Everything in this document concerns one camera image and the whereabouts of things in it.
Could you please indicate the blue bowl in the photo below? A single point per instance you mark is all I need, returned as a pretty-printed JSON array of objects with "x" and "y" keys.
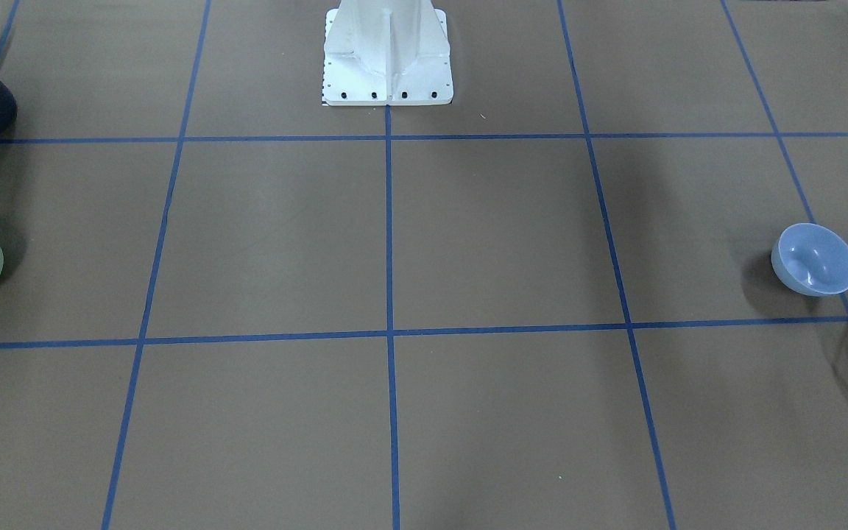
[{"x": 811, "y": 260}]

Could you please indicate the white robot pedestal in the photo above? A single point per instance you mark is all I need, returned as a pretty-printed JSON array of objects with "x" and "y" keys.
[{"x": 386, "y": 53}]

